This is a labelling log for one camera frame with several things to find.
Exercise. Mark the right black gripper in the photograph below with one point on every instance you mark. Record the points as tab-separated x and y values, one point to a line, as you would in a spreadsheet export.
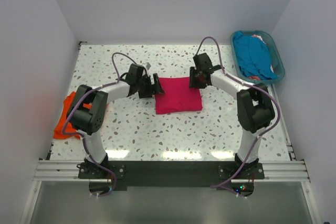
192	83

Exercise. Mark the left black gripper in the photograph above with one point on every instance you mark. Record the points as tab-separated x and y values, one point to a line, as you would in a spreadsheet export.
148	93

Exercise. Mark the pink t shirt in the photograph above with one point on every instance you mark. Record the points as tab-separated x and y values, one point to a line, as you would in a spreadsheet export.
178	97

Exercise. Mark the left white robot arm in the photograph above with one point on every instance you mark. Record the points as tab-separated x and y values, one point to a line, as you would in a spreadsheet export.
87	110

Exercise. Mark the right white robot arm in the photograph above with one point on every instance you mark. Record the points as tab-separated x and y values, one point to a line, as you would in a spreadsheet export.
255	110

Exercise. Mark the blue t shirt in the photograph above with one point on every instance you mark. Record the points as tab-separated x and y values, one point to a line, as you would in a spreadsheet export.
253	57

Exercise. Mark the white cloth in basket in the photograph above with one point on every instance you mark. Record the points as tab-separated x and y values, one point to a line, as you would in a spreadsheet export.
259	37

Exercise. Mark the teal plastic basket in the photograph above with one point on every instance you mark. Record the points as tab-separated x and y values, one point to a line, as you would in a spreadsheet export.
276	62

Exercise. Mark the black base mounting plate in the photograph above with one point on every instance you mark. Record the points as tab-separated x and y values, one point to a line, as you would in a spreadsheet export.
121	175

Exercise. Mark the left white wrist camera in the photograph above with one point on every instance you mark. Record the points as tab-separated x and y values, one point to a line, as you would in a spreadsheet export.
147	65

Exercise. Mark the aluminium frame rail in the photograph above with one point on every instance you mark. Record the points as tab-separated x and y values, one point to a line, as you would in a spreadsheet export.
288	171

